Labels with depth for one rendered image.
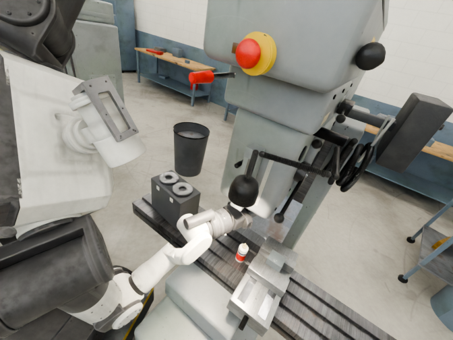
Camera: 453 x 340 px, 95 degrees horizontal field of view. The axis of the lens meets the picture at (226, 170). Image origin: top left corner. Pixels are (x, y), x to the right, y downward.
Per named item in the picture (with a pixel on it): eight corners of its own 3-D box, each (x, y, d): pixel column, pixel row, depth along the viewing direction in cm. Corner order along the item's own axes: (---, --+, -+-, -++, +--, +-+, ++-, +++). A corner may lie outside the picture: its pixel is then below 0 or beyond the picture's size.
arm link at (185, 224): (222, 241, 70) (192, 257, 63) (205, 222, 77) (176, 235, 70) (225, 215, 64) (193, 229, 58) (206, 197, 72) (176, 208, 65)
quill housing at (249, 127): (267, 226, 64) (309, 131, 47) (215, 193, 72) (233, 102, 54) (288, 196, 78) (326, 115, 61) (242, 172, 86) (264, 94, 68)
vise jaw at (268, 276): (281, 298, 75) (284, 293, 73) (245, 272, 80) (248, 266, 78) (286, 285, 79) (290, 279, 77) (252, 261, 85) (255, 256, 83)
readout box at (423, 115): (406, 177, 64) (462, 110, 52) (374, 164, 67) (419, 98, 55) (402, 155, 78) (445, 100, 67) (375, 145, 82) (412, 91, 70)
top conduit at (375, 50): (375, 73, 29) (391, 44, 27) (345, 65, 30) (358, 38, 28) (380, 67, 62) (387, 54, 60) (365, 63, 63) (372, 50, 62)
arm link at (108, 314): (102, 345, 52) (69, 336, 36) (82, 299, 58) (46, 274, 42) (145, 309, 59) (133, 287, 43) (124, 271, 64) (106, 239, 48)
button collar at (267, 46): (265, 79, 33) (277, 36, 29) (234, 70, 35) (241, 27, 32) (270, 79, 34) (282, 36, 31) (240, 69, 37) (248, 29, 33)
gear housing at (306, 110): (313, 139, 43) (336, 90, 38) (220, 102, 53) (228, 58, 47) (339, 111, 68) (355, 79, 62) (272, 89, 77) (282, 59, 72)
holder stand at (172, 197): (177, 232, 98) (180, 202, 87) (151, 206, 108) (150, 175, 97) (197, 219, 106) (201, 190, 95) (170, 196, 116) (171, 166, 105)
